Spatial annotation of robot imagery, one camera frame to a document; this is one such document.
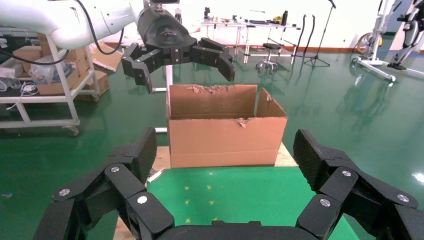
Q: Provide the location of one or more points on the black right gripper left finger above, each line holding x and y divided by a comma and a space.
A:
109, 195

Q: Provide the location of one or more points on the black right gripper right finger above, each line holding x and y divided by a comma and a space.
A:
364, 205

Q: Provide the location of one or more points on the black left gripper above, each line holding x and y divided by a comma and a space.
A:
165, 33

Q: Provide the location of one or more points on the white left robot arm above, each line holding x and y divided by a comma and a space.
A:
66, 20

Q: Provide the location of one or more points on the flattened cardboard sheet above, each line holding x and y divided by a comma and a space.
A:
109, 61

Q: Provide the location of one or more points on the printed cardboard box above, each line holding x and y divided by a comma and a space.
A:
99, 84

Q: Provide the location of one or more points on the large open cardboard carton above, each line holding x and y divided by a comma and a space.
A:
225, 142

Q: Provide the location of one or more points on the flat brown cardboard box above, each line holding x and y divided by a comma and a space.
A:
53, 88

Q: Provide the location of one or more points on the small brown cardboard box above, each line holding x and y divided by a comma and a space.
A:
26, 54

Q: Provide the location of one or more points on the small black device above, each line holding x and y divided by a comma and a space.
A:
207, 13

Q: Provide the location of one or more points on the black round swivel stool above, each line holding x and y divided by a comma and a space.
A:
272, 46

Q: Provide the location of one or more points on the yellow object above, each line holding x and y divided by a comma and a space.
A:
277, 20

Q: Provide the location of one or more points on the black bottle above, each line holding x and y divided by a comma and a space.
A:
285, 18

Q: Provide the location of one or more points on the green table mat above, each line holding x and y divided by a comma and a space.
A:
248, 195

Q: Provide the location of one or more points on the white shelf cart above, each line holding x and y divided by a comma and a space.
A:
39, 98

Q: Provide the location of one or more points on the black bent tube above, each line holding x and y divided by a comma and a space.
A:
300, 33
311, 33

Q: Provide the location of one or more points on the clear plastic bag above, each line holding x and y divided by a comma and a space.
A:
43, 71

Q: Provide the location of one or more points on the black tripod stand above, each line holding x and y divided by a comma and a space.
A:
317, 57

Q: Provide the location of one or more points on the white metal stand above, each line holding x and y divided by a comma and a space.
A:
376, 64

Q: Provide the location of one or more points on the white black legged robot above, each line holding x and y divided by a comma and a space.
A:
412, 30

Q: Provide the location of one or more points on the white frame table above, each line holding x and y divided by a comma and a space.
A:
285, 26

